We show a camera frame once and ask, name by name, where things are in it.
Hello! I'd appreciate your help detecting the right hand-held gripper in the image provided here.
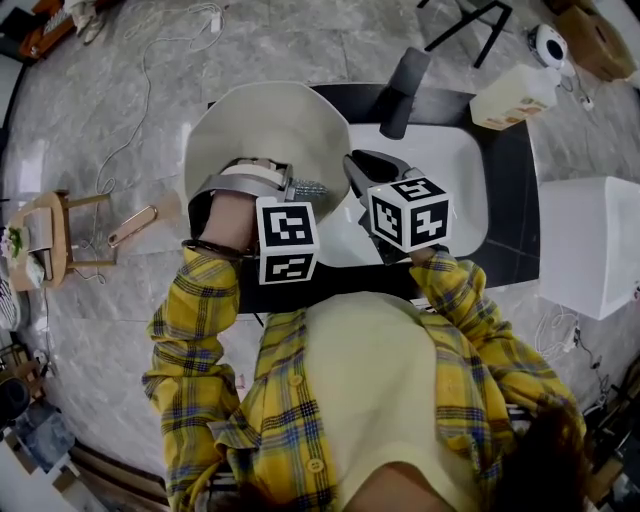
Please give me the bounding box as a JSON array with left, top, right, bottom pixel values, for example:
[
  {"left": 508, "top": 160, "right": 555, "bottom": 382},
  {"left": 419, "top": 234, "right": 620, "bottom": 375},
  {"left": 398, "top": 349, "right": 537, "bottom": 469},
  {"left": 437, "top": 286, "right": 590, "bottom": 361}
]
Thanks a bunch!
[{"left": 342, "top": 148, "right": 452, "bottom": 267}]

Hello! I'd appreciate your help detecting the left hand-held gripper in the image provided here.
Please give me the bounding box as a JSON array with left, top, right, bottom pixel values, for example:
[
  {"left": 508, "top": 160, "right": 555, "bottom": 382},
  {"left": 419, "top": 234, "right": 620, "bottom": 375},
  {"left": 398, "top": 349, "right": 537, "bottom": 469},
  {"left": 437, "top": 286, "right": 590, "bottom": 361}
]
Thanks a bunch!
[{"left": 188, "top": 158, "right": 321, "bottom": 286}]

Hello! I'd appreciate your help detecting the steel wool scrubber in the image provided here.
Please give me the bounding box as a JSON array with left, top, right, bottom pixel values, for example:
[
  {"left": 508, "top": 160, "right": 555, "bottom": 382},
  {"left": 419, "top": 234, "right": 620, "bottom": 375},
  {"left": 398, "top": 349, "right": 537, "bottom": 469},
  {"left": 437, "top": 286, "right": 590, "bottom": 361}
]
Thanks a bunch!
[{"left": 294, "top": 180, "right": 330, "bottom": 200}]

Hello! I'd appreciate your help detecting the cream white bowl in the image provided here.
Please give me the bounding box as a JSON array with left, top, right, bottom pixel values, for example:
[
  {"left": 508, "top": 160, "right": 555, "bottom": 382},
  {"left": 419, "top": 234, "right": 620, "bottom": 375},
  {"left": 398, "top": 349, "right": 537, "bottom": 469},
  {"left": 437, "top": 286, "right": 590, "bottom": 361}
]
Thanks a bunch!
[{"left": 182, "top": 81, "right": 352, "bottom": 241}]

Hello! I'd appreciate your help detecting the person's right forearm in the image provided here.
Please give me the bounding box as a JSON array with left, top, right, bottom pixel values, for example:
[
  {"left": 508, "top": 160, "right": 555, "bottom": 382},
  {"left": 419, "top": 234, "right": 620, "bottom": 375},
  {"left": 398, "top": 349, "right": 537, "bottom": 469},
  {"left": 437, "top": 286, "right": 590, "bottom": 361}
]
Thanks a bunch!
[{"left": 408, "top": 244, "right": 551, "bottom": 381}]

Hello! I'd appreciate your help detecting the person's left forearm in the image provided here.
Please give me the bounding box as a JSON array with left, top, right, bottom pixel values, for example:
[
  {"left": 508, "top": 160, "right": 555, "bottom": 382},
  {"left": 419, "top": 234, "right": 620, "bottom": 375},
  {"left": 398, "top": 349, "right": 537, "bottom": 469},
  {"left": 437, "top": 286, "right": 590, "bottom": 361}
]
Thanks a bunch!
[{"left": 142, "top": 238, "right": 244, "bottom": 401}]

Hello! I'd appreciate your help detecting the person's left hand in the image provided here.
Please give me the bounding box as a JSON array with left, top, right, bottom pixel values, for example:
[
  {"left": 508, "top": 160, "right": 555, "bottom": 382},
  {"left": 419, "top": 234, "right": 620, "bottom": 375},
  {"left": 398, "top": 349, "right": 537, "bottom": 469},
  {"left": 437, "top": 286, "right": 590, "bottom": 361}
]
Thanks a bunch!
[{"left": 201, "top": 189, "right": 262, "bottom": 254}]

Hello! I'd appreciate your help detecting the white sink basin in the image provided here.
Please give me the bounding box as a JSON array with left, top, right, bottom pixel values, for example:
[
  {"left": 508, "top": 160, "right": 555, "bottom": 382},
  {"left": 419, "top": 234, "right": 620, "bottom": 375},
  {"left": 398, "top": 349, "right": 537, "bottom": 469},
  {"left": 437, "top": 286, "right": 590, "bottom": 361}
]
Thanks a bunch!
[{"left": 314, "top": 124, "right": 490, "bottom": 267}]

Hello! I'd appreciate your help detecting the black faucet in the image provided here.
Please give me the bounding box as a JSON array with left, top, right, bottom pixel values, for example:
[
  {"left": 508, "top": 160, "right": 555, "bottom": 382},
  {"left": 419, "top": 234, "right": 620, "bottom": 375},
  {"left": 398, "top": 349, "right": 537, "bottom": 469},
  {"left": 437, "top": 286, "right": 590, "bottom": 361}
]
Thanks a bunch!
[{"left": 378, "top": 47, "right": 432, "bottom": 140}]

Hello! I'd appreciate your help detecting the black wristband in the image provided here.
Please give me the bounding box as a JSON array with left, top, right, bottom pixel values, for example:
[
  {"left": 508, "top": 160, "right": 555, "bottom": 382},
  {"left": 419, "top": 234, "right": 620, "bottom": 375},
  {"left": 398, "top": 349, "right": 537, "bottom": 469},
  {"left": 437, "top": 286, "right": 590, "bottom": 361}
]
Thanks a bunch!
[{"left": 181, "top": 238, "right": 257, "bottom": 260}]

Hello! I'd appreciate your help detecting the black sink cabinet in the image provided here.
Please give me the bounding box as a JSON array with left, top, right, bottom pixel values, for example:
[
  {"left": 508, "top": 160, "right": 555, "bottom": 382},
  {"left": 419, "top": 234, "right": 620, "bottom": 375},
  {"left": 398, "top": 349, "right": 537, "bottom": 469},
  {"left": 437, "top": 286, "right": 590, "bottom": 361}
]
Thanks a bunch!
[{"left": 207, "top": 82, "right": 541, "bottom": 316}]

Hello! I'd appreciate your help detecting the cream dish soap bottle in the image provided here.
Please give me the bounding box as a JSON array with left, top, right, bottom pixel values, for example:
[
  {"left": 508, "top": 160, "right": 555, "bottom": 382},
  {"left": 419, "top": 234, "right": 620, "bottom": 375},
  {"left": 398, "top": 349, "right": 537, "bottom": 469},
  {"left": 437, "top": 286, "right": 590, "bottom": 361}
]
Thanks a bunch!
[{"left": 468, "top": 63, "right": 559, "bottom": 132}]

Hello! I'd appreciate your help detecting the person's torso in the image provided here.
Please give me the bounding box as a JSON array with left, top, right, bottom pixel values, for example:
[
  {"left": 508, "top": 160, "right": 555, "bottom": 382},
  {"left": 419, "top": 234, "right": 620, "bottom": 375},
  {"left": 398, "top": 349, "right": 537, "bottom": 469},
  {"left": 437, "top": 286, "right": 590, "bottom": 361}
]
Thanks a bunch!
[{"left": 159, "top": 291, "right": 594, "bottom": 512}]

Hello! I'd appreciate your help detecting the white round device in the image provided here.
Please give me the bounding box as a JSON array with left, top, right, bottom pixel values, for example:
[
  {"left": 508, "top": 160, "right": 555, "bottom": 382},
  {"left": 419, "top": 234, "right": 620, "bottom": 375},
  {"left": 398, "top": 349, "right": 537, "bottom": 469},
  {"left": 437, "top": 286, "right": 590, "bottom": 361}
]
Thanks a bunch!
[{"left": 528, "top": 23, "right": 571, "bottom": 69}]

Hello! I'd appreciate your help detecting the white square cabinet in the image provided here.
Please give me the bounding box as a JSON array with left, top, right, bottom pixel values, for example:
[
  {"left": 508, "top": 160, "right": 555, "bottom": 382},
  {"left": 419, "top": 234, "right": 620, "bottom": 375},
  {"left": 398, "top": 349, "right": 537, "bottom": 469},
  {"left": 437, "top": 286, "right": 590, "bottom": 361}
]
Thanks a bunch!
[{"left": 537, "top": 174, "right": 640, "bottom": 321}]

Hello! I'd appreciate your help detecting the wooden coffee table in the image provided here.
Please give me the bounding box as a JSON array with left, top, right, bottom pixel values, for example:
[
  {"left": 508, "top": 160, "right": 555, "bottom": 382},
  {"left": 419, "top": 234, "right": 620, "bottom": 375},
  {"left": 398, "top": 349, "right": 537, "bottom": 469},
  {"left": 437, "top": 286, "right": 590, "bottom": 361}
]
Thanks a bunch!
[{"left": 7, "top": 188, "right": 119, "bottom": 291}]

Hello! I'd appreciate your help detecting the stack of books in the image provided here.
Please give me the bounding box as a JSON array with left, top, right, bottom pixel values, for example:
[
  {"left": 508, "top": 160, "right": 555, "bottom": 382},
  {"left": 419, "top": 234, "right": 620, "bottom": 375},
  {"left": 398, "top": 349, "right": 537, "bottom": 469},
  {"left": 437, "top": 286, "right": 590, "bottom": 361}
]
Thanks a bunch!
[{"left": 22, "top": 207, "right": 56, "bottom": 281}]

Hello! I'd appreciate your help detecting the cardboard box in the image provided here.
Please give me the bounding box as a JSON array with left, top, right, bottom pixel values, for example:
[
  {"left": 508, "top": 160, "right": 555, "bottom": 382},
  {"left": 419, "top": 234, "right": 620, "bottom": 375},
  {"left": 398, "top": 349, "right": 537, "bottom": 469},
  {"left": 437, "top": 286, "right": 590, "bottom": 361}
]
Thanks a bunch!
[{"left": 548, "top": 0, "right": 640, "bottom": 82}]

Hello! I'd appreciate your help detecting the potted flower plant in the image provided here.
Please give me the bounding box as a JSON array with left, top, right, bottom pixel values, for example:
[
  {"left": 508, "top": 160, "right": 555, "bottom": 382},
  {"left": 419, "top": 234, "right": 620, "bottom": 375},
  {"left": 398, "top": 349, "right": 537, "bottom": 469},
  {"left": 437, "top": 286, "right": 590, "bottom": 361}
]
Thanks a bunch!
[{"left": 2, "top": 224, "right": 26, "bottom": 261}]

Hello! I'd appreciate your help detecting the orange sofa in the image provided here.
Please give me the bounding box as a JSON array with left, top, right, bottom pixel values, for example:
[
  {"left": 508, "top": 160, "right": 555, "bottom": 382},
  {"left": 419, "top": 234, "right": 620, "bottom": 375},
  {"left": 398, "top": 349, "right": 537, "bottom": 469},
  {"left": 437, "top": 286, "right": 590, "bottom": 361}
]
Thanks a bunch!
[{"left": 19, "top": 0, "right": 76, "bottom": 60}]

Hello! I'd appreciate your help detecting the striped beanbag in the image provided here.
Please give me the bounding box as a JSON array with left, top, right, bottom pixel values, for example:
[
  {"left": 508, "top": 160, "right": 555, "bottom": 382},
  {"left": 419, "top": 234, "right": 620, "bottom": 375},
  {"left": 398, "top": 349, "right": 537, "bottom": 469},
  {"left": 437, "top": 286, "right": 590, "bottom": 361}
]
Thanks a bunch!
[{"left": 0, "top": 277, "right": 21, "bottom": 331}]

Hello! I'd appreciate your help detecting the long white floor cable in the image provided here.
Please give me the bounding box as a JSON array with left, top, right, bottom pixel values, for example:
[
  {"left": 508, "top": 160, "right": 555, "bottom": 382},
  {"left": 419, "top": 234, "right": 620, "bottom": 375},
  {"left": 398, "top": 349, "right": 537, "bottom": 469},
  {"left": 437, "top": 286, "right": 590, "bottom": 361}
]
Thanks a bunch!
[{"left": 94, "top": 2, "right": 225, "bottom": 201}]

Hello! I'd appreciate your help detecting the white charger with cable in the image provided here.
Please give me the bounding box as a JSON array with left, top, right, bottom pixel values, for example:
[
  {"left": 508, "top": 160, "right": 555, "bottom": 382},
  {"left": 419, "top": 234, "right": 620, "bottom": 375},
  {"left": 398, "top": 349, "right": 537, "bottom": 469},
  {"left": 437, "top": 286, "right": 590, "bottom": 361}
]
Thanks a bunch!
[{"left": 557, "top": 59, "right": 596, "bottom": 112}]

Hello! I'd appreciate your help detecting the white coiled cable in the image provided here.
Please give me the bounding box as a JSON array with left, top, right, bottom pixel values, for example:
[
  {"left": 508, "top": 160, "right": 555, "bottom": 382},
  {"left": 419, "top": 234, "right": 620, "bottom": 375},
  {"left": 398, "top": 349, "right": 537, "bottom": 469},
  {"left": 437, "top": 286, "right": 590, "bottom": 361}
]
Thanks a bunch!
[{"left": 534, "top": 303, "right": 585, "bottom": 366}]

